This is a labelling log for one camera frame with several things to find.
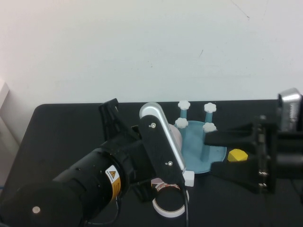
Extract blue cup stand white caps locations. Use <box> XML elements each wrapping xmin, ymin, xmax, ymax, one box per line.
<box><xmin>174</xmin><ymin>100</ymin><xmax>227</xmax><ymax>175</ymax></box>

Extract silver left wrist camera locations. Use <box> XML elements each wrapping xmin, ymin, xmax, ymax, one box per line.
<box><xmin>138</xmin><ymin>102</ymin><xmax>187</xmax><ymax>187</ymax></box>

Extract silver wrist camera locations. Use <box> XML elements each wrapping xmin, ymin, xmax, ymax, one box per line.
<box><xmin>138</xmin><ymin>102</ymin><xmax>187</xmax><ymax>187</ymax></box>
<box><xmin>277</xmin><ymin>87</ymin><xmax>303</xmax><ymax>132</ymax></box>

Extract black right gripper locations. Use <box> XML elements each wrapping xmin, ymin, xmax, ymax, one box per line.
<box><xmin>205</xmin><ymin>115</ymin><xmax>279</xmax><ymax>195</ymax></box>

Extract yellow foam cube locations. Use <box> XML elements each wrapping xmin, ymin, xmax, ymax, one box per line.
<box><xmin>227</xmin><ymin>148</ymin><xmax>249</xmax><ymax>164</ymax></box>

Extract white foam cube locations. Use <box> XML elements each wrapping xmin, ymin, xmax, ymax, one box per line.
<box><xmin>184</xmin><ymin>170</ymin><xmax>195</xmax><ymax>187</ymax></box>

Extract black left camera cable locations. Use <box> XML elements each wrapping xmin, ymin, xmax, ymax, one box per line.
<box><xmin>181</xmin><ymin>182</ymin><xmax>191</xmax><ymax>227</ymax></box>

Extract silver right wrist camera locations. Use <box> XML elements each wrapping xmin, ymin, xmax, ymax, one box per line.
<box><xmin>277</xmin><ymin>87</ymin><xmax>303</xmax><ymax>132</ymax></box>

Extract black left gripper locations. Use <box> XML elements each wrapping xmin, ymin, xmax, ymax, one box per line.
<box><xmin>98</xmin><ymin>98</ymin><xmax>158</xmax><ymax>203</ymax></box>

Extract pink plastic cup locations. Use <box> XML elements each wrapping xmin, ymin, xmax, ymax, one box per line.
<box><xmin>151</xmin><ymin>124</ymin><xmax>183</xmax><ymax>189</ymax></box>

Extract white double-sided tape roll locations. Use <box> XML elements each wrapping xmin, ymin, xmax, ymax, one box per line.
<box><xmin>151</xmin><ymin>182</ymin><xmax>190</xmax><ymax>218</ymax></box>

